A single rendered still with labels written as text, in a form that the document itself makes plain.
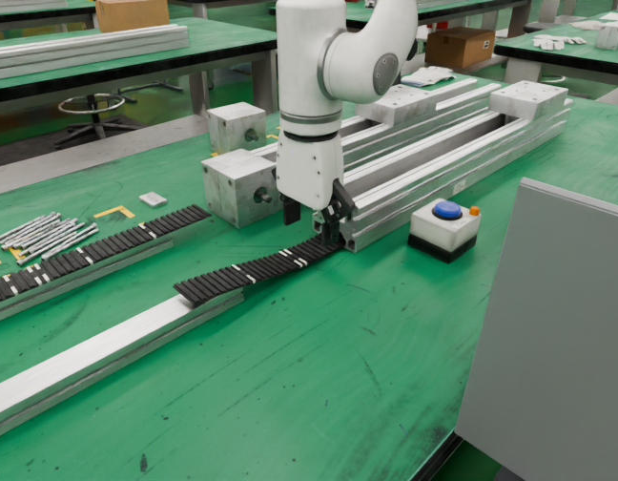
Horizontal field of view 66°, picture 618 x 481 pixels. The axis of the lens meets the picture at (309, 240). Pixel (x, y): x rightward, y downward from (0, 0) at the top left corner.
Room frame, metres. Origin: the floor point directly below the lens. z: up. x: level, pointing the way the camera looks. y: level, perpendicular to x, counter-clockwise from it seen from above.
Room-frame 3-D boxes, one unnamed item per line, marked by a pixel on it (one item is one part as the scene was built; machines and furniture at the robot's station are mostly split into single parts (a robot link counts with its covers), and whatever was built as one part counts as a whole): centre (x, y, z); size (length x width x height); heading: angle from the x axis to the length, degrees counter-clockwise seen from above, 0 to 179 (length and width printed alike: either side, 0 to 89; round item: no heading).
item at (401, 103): (1.08, -0.20, 0.87); 0.16 x 0.11 x 0.07; 134
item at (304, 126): (0.63, 0.00, 1.00); 0.09 x 0.08 x 0.03; 44
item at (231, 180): (0.77, 0.11, 0.83); 0.12 x 0.09 x 0.10; 44
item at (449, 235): (0.66, -0.21, 0.81); 0.10 x 0.08 x 0.06; 44
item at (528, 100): (1.12, -0.51, 0.87); 0.16 x 0.11 x 0.07; 134
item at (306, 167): (0.63, 0.00, 0.94); 0.10 x 0.07 x 0.11; 44
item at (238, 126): (1.06, 0.16, 0.83); 0.11 x 0.10 x 0.10; 39
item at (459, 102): (1.08, -0.20, 0.82); 0.80 x 0.10 x 0.09; 134
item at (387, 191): (0.95, -0.33, 0.82); 0.80 x 0.10 x 0.09; 134
